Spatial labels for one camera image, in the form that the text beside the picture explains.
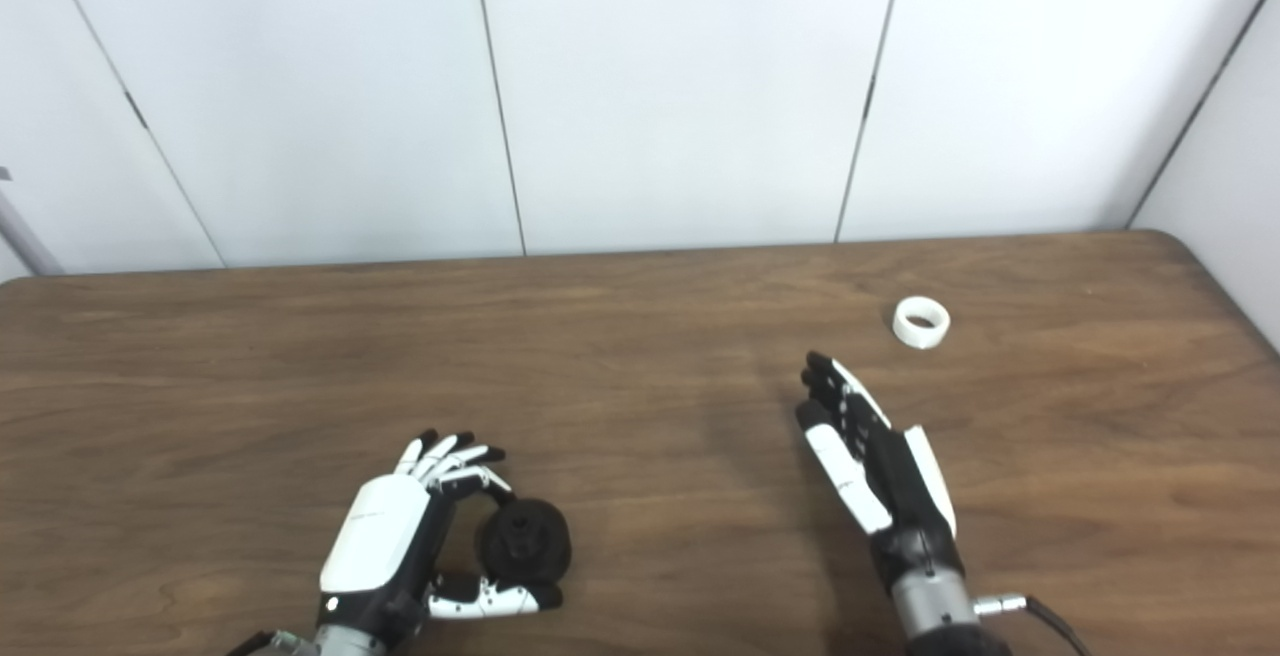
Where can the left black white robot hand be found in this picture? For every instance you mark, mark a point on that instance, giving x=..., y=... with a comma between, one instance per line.
x=375, y=536

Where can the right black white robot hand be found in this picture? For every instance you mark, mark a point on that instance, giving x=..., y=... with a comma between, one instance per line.
x=880, y=476

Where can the round black part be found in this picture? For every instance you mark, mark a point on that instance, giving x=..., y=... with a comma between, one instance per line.
x=525, y=541

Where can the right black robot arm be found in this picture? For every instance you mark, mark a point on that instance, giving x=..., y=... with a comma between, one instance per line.
x=940, y=616

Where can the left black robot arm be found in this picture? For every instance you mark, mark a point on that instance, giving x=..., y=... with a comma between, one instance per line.
x=330, y=644

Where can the grey wall corner strip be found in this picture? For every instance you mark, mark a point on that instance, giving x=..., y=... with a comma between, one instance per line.
x=25, y=236

